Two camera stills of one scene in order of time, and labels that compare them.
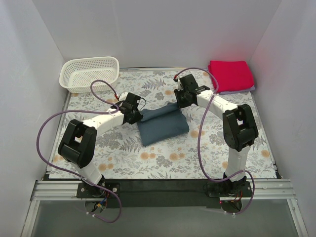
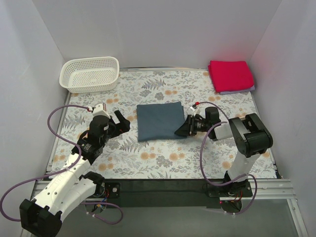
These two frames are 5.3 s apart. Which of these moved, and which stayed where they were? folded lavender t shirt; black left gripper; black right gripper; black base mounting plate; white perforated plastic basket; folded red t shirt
Moved: black left gripper; black right gripper
Stayed: white perforated plastic basket; black base mounting plate; folded lavender t shirt; folded red t shirt
